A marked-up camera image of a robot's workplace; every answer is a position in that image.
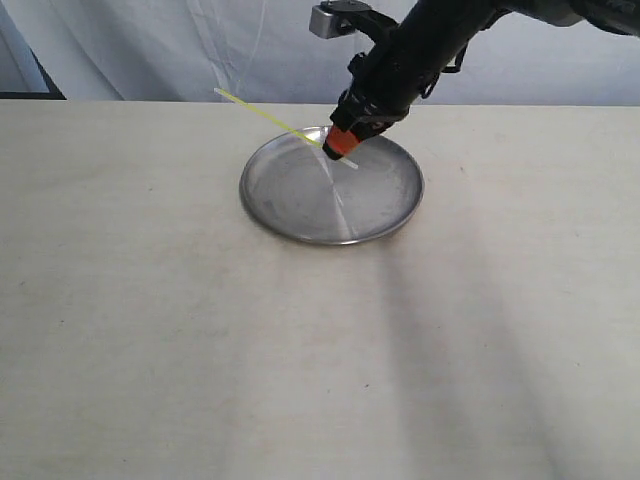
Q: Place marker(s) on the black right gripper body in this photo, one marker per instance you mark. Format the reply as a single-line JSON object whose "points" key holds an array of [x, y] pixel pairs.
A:
{"points": [[395, 74]]}

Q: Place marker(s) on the yellow plastic straw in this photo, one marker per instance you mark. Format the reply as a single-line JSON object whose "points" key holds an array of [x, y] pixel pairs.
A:
{"points": [[265, 117]]}

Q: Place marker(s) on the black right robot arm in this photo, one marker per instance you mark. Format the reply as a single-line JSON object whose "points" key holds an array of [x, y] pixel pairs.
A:
{"points": [[474, 16]]}

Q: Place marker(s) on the round stainless steel plate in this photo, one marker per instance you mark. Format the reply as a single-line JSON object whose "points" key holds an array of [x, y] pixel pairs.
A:
{"points": [[290, 187]]}

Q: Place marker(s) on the white backdrop cloth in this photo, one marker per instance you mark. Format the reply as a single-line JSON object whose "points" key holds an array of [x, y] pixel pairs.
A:
{"points": [[263, 51]]}

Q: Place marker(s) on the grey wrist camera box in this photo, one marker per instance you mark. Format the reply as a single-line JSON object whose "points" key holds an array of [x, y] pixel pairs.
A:
{"points": [[326, 25]]}

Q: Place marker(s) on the black frame behind table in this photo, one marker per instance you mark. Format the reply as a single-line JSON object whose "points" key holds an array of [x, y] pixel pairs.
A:
{"points": [[52, 92]]}

